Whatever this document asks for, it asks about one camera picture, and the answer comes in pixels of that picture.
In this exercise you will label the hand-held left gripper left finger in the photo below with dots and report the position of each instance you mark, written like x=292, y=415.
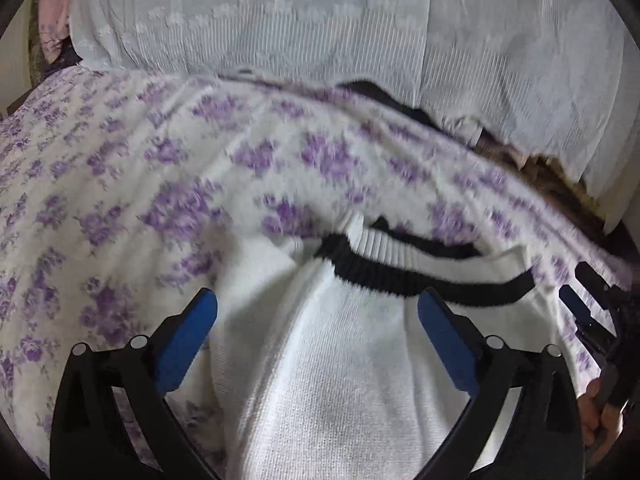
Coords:
x=187, y=340

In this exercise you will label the white lace cover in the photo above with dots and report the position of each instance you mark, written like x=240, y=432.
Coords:
x=300, y=20

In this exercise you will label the purple floral bedsheet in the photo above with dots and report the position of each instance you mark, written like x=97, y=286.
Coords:
x=125, y=185

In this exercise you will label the white sweater with black trim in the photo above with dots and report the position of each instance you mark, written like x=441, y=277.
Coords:
x=350, y=385

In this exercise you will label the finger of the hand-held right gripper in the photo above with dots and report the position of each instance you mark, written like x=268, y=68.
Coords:
x=575, y=305
x=595, y=280

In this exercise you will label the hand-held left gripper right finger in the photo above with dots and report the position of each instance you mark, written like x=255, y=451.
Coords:
x=447, y=345

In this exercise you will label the dark green patterned panel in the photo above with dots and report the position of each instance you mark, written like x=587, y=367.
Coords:
x=36, y=60

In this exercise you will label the person's right hand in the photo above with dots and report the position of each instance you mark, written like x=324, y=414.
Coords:
x=595, y=410

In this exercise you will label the pink floral cloth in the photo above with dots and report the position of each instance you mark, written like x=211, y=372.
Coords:
x=55, y=15

